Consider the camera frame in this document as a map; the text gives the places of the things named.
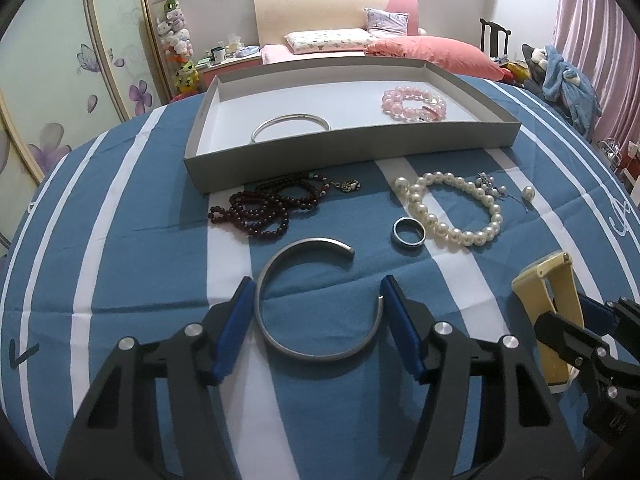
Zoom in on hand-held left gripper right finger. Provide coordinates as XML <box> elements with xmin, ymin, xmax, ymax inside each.
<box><xmin>379</xmin><ymin>275</ymin><xmax>586</xmax><ymax>480</ymax></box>

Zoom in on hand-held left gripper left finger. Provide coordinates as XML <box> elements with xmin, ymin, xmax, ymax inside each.
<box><xmin>55</xmin><ymin>276</ymin><xmax>258</xmax><ymax>480</ymax></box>

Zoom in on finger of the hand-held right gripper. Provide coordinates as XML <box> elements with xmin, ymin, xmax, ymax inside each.
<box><xmin>532</xmin><ymin>310</ymin><xmax>627</xmax><ymax>411</ymax></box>
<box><xmin>580</xmin><ymin>295</ymin><xmax>640</xmax><ymax>348</ymax></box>

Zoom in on silver cuff bangle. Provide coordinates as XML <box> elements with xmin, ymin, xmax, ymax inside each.
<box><xmin>253</xmin><ymin>236</ymin><xmax>387</xmax><ymax>362</ymax></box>

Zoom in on silver ring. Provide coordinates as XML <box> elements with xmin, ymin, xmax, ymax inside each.
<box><xmin>391</xmin><ymin>217</ymin><xmax>427</xmax><ymax>247</ymax></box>

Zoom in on white pearl bracelet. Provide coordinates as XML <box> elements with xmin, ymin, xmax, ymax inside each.
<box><xmin>394</xmin><ymin>171</ymin><xmax>504</xmax><ymax>247</ymax></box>

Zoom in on dark red bead necklace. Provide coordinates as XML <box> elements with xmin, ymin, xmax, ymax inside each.
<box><xmin>209</xmin><ymin>182</ymin><xmax>331</xmax><ymax>243</ymax></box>

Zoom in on black bead bracelet with charm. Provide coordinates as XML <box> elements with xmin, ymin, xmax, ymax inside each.
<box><xmin>255</xmin><ymin>170</ymin><xmax>363</xmax><ymax>196</ymax></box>

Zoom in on grey cardboard tray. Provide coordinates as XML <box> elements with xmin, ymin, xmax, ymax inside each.
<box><xmin>183</xmin><ymin>56</ymin><xmax>522</xmax><ymax>196</ymax></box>

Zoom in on blue white striped cloth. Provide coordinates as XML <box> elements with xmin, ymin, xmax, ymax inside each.
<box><xmin>0</xmin><ymin>77</ymin><xmax>640</xmax><ymax>480</ymax></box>

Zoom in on thin silver bangle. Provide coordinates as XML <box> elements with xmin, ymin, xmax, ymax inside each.
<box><xmin>250</xmin><ymin>113</ymin><xmax>332</xmax><ymax>144</ymax></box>

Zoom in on pink and cream nightstand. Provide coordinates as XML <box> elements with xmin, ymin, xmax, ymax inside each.
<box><xmin>200</xmin><ymin>55</ymin><xmax>263</xmax><ymax>93</ymax></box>

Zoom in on colourful toys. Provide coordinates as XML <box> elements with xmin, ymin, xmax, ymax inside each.
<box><xmin>499</xmin><ymin>57</ymin><xmax>528</xmax><ymax>85</ymax></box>

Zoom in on folded pink quilt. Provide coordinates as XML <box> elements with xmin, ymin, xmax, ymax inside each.
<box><xmin>367</xmin><ymin>36</ymin><xmax>506</xmax><ymax>81</ymax></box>

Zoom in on bed with pink sheet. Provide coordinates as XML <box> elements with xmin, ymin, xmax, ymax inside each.
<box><xmin>261</xmin><ymin>42</ymin><xmax>371</xmax><ymax>66</ymax></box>

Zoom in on pink curtain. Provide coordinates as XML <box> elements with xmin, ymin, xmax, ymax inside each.
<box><xmin>552</xmin><ymin>0</ymin><xmax>640</xmax><ymax>161</ymax></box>

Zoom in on white patterned pillow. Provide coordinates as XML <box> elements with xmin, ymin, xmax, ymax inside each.
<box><xmin>285</xmin><ymin>28</ymin><xmax>381</xmax><ymax>56</ymax></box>

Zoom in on clear tube of plush toys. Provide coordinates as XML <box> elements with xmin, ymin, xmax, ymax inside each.
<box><xmin>155</xmin><ymin>0</ymin><xmax>201</xmax><ymax>96</ymax></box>

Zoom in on dark wooden chair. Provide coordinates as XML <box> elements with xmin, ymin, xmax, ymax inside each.
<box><xmin>479</xmin><ymin>17</ymin><xmax>512</xmax><ymax>58</ymax></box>

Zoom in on lavender pillow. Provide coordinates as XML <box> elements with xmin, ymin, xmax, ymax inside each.
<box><xmin>365</xmin><ymin>7</ymin><xmax>411</xmax><ymax>38</ymax></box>

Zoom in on wardrobe with flower doors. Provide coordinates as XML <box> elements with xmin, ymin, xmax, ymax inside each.
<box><xmin>0</xmin><ymin>0</ymin><xmax>171</xmax><ymax>256</ymax></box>

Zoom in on cream and pink headboard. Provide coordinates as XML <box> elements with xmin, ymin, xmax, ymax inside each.
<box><xmin>252</xmin><ymin>0</ymin><xmax>418</xmax><ymax>46</ymax></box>

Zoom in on pink bead bracelet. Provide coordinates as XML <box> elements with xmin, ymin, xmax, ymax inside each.
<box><xmin>382</xmin><ymin>86</ymin><xmax>447</xmax><ymax>123</ymax></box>

